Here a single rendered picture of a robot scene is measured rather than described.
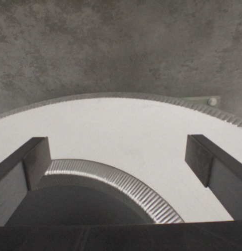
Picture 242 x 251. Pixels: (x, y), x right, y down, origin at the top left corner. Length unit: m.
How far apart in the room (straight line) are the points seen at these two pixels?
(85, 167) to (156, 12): 0.58
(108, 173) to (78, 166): 0.07
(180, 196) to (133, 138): 0.17
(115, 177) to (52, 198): 0.21
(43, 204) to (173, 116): 0.42
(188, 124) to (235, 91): 0.50
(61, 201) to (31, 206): 0.07
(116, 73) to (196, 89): 0.37
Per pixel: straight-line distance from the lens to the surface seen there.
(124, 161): 0.39
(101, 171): 0.39
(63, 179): 0.44
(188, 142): 0.16
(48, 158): 0.17
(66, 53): 0.83
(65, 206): 0.56
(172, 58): 0.79
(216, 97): 0.91
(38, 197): 0.52
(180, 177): 0.37
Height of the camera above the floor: 0.73
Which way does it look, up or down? 49 degrees down
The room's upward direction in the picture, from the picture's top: 172 degrees counter-clockwise
